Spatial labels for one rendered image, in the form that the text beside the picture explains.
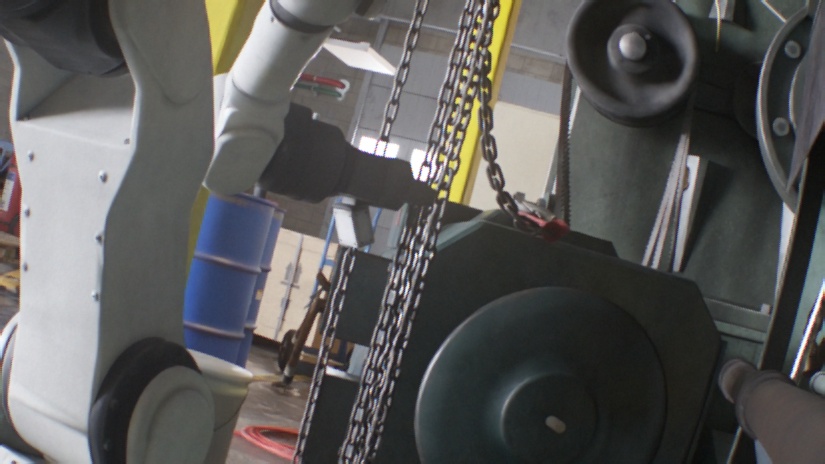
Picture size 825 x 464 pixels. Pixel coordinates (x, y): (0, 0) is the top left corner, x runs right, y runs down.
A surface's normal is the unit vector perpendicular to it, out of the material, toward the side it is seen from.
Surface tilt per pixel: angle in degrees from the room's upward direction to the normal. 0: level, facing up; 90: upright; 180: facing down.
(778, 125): 90
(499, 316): 81
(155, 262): 90
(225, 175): 142
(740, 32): 90
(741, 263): 90
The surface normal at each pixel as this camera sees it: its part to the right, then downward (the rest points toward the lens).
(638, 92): -0.25, -0.22
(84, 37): -0.44, 0.73
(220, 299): 0.65, 0.15
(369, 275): 0.07, -0.01
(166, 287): 0.88, 0.22
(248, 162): 0.12, 0.83
